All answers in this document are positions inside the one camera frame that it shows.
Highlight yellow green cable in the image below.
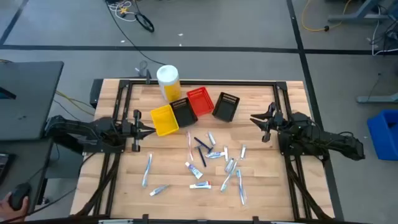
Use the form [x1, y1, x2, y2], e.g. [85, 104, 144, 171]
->
[55, 90, 96, 110]

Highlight black aluminium table frame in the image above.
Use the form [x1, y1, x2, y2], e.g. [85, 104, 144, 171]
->
[74, 79, 336, 224]

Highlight black keyboard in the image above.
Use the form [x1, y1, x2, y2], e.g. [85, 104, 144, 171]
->
[0, 152, 16, 185]

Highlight yellow plastic basket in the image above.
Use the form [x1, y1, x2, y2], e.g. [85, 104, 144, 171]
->
[150, 104, 180, 137]

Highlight blue plastic bin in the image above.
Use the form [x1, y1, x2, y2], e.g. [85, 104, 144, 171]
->
[366, 109, 398, 162]

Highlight person's hand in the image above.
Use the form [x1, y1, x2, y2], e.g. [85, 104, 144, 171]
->
[0, 192, 30, 223]

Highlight long black cable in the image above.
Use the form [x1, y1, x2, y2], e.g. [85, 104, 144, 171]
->
[104, 0, 166, 66]

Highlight coiled black cable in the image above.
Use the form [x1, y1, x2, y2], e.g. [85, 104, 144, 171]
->
[134, 12, 155, 34]

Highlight blue toothbrush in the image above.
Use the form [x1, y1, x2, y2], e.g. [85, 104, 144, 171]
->
[236, 169, 247, 206]
[220, 160, 239, 193]
[142, 152, 154, 189]

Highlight black control box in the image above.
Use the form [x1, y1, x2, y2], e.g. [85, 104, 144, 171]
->
[89, 78, 104, 109]

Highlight grey desk leg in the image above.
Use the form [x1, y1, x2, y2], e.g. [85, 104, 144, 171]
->
[328, 0, 389, 24]

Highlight dark blue razor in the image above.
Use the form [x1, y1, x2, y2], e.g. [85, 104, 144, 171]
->
[195, 145, 207, 168]
[193, 136, 213, 154]

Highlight black computer mouse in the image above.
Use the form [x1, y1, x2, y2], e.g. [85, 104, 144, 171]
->
[8, 182, 32, 211]

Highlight toothpaste tube with red cap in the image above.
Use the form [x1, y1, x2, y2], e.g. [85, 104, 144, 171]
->
[189, 181, 212, 190]

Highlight black metal clamp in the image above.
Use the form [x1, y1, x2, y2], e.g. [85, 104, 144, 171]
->
[135, 60, 152, 85]

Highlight small silver blue tube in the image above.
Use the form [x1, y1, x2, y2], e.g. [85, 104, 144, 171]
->
[149, 184, 170, 197]

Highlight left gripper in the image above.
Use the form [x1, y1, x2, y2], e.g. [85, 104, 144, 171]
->
[122, 109, 157, 152]

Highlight wipes canister with yellow label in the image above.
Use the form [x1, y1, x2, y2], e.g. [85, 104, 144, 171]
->
[156, 64, 182, 103]

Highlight red plastic basket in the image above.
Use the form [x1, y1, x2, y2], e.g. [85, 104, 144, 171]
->
[186, 86, 215, 117]

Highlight grey desk foot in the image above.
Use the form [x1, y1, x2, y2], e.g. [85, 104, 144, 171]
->
[356, 92, 398, 104]

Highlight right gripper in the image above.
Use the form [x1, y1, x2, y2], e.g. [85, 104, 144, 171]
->
[249, 101, 285, 143]

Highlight white cable bundle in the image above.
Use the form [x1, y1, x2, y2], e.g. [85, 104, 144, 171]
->
[107, 0, 137, 22]

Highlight dark grey desk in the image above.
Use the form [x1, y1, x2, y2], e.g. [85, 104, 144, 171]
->
[0, 61, 65, 215]

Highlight pink toothbrush in clear wrapper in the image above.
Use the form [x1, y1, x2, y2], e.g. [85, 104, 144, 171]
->
[186, 130, 194, 162]

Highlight black plastic basket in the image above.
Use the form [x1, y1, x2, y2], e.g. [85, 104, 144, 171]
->
[169, 97, 199, 128]
[211, 91, 241, 123]

